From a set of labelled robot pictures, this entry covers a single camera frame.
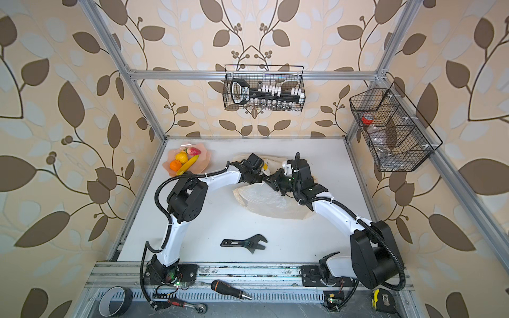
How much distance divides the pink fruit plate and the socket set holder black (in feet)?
1.35

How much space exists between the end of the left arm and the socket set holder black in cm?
26

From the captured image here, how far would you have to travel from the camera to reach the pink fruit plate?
104 cm
